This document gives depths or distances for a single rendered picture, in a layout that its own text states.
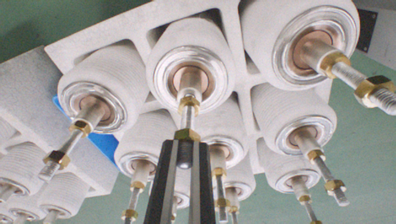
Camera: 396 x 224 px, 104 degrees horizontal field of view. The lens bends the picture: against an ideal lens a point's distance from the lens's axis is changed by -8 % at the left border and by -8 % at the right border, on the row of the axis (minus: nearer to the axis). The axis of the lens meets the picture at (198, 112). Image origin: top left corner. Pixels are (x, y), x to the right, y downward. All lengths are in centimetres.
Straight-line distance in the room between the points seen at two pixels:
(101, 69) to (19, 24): 39
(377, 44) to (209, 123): 26
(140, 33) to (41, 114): 32
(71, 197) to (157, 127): 33
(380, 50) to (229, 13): 22
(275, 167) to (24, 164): 49
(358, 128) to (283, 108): 57
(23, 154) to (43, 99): 12
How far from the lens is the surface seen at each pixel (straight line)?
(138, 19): 24
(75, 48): 29
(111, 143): 56
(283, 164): 32
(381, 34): 34
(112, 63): 22
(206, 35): 17
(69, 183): 55
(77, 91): 22
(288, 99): 25
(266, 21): 18
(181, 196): 36
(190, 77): 16
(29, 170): 49
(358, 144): 87
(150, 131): 27
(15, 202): 65
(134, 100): 21
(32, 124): 47
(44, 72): 53
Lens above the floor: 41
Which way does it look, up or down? 52 degrees down
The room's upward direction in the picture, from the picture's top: 180 degrees counter-clockwise
